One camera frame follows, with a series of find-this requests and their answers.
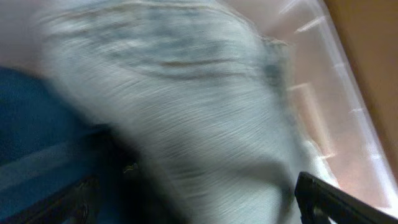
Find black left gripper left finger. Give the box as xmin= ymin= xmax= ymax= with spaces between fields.
xmin=1 ymin=175 xmax=101 ymax=224

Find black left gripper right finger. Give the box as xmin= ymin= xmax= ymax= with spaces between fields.
xmin=294 ymin=172 xmax=397 ymax=224

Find light blue jeans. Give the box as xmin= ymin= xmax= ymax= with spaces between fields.
xmin=37 ymin=1 xmax=328 ymax=223

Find clear plastic storage bin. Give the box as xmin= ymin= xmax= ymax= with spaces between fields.
xmin=228 ymin=0 xmax=397 ymax=216

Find blue garment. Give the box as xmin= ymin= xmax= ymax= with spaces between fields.
xmin=1 ymin=68 xmax=124 ymax=223

